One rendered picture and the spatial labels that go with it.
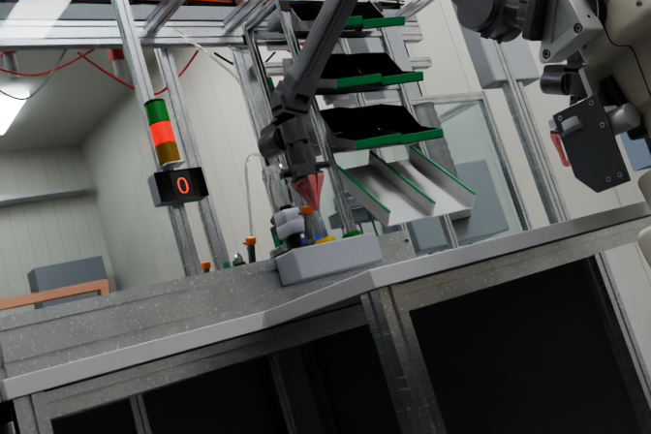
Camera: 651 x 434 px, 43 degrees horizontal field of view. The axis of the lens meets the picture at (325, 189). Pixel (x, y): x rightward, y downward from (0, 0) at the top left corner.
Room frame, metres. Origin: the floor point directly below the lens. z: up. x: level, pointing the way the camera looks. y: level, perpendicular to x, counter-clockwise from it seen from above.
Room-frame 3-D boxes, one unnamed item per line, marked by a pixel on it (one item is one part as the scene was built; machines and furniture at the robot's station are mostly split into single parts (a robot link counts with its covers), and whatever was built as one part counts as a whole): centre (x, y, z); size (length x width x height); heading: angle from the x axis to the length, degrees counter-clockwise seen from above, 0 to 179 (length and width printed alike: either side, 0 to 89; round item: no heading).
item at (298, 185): (1.77, 0.02, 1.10); 0.07 x 0.07 x 0.09; 39
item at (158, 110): (1.82, 0.32, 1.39); 0.05 x 0.05 x 0.05
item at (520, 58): (3.37, -0.88, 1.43); 0.30 x 0.09 x 1.13; 129
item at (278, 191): (2.85, 0.13, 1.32); 0.14 x 0.14 x 0.38
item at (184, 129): (2.97, 0.44, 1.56); 0.04 x 0.04 x 1.39; 39
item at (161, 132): (1.82, 0.32, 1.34); 0.05 x 0.05 x 0.05
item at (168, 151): (1.82, 0.32, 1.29); 0.05 x 0.05 x 0.05
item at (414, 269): (1.76, -0.17, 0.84); 0.90 x 0.70 x 0.03; 128
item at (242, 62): (3.20, 0.16, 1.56); 0.09 x 0.04 x 1.39; 129
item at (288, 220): (1.86, 0.10, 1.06); 0.08 x 0.04 x 0.07; 36
